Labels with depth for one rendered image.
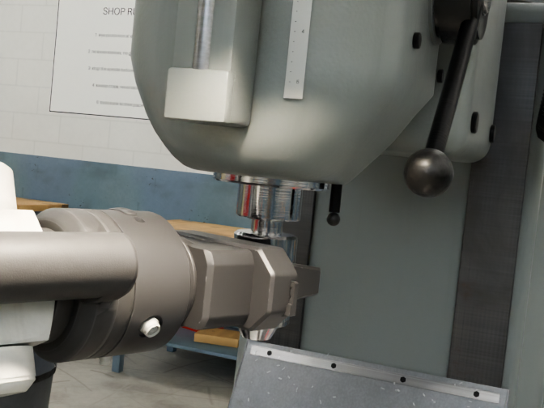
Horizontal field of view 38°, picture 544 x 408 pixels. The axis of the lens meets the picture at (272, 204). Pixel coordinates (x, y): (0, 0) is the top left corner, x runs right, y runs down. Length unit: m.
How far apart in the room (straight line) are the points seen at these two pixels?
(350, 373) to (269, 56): 0.54
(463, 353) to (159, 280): 0.53
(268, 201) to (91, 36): 5.35
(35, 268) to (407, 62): 0.27
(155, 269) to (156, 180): 5.02
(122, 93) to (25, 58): 0.89
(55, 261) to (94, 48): 5.48
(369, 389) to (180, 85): 0.56
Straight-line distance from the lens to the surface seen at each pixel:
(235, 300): 0.50
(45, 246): 0.39
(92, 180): 5.75
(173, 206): 5.40
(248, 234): 0.56
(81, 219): 0.45
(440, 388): 0.93
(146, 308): 0.45
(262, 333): 0.57
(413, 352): 0.94
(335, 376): 0.95
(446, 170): 0.47
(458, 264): 0.92
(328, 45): 0.48
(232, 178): 0.54
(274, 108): 0.48
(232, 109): 0.46
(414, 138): 0.65
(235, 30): 0.46
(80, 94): 5.87
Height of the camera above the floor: 1.32
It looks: 3 degrees down
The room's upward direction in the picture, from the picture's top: 6 degrees clockwise
